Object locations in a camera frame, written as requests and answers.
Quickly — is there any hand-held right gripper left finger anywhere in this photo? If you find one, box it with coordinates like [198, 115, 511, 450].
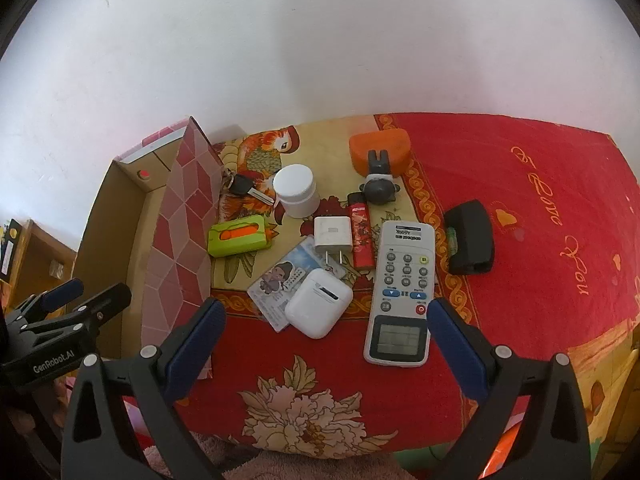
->
[60, 296, 227, 480]

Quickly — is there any white plug charger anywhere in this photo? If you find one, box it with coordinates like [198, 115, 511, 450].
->
[313, 215, 355, 268]

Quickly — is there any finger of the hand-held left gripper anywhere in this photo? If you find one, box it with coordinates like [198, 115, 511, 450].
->
[27, 282, 132, 333]
[10, 277, 85, 318]

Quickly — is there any pale blue card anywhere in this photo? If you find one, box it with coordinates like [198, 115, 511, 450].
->
[290, 237, 348, 281]

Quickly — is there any pink patterned cardboard box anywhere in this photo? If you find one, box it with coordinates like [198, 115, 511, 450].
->
[72, 116, 227, 380]

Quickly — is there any grey remote control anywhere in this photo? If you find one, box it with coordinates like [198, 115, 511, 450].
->
[363, 220, 437, 367]

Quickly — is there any white round jar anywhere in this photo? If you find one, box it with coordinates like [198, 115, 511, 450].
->
[272, 164, 321, 218]

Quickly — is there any white earbud case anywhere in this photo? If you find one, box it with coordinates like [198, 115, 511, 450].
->
[285, 267, 353, 340]

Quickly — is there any orange sponge block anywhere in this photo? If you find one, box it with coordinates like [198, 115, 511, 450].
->
[348, 128, 412, 178]

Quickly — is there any wooden shelf unit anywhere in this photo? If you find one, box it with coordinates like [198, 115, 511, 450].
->
[0, 217, 81, 311]

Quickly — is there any cartoon printed card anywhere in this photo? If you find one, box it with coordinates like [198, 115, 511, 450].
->
[246, 249, 313, 332]

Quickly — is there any orange plastic item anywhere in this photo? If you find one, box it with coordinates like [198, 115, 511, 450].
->
[480, 425, 521, 480]

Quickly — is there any yellow and black box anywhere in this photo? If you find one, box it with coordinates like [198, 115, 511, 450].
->
[0, 219, 23, 283]

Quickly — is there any green orange case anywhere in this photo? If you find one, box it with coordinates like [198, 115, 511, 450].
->
[207, 214, 273, 258]

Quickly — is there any red lighter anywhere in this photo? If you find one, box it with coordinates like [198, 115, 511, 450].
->
[347, 192, 375, 269]

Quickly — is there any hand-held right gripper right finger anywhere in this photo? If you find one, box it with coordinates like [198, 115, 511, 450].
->
[426, 297, 593, 480]

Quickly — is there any black car key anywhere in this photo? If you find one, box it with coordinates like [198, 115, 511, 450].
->
[220, 169, 277, 207]

